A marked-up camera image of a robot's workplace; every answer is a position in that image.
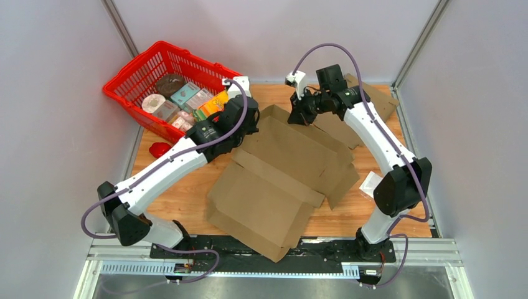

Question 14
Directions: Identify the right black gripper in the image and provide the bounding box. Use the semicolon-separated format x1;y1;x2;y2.
288;87;329;127

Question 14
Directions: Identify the large brown cardboard box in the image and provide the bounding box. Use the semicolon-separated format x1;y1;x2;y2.
206;105;359;262

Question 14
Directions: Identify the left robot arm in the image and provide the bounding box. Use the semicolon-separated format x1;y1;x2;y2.
97;95;260;259

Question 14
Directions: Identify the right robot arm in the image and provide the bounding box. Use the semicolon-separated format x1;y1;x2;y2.
285;65;432;261

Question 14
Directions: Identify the grey small box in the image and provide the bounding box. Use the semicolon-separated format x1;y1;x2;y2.
183;88;214;113

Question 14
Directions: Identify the teal small box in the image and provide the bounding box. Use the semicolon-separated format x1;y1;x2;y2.
169;82;200;109

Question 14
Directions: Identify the grey pink box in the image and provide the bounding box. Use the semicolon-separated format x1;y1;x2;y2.
152;100;180;123

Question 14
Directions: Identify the yellow orange juice carton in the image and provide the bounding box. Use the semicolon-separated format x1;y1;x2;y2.
199;90;229;117

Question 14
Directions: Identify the green carton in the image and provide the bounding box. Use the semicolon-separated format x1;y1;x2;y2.
192;109;208;122

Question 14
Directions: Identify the small flat cardboard sheet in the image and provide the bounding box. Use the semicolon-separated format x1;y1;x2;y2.
313;73;400;150

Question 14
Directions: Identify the pink white packet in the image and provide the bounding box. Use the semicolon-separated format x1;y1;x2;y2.
170;110;196;132

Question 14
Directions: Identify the red bell pepper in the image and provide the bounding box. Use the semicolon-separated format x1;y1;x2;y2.
148;142;172;159

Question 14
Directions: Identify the white round roll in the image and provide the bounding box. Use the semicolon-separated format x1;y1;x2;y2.
141;93;166;114

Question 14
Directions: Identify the clear plastic packet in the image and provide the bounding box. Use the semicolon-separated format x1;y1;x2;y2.
359;171;382;201

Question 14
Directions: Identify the red plastic shopping basket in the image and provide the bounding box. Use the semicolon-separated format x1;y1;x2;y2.
103;40;240;144

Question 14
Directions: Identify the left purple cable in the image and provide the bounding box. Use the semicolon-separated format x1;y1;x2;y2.
80;78;249;285

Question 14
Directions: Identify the purple cable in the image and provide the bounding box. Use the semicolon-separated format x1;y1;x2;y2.
80;78;249;285
291;42;431;289

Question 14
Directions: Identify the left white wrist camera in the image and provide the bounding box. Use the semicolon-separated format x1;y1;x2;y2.
222;76;252;100

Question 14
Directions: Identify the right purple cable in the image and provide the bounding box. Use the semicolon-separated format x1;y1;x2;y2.
291;42;431;289

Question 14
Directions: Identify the aluminium frame post left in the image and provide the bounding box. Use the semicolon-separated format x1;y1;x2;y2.
101;0;139;57

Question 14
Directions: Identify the aluminium frame post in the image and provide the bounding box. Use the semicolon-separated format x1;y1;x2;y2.
392;0;451;92
101;0;139;57

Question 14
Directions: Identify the aluminium frame post right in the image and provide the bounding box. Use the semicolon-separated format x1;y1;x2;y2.
392;0;451;92

